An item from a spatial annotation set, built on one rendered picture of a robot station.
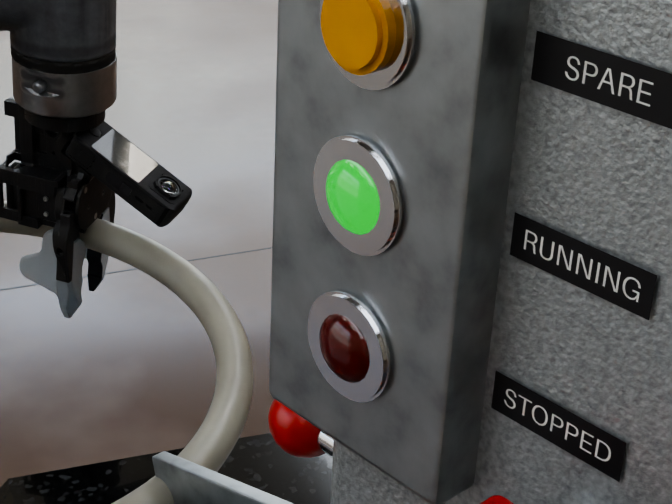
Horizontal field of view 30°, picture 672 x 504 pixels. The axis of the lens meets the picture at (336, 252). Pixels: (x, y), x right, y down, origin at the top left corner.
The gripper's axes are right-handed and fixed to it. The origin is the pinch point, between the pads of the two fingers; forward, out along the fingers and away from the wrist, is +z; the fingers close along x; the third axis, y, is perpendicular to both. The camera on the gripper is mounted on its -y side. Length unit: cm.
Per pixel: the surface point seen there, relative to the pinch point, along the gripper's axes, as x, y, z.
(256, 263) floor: -158, 33, 96
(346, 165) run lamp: 62, -39, -53
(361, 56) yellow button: 62, -39, -56
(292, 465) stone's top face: 13.8, -25.8, 1.7
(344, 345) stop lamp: 62, -39, -47
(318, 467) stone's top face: 13.3, -28.0, 1.6
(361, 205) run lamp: 62, -39, -52
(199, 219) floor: -176, 55, 98
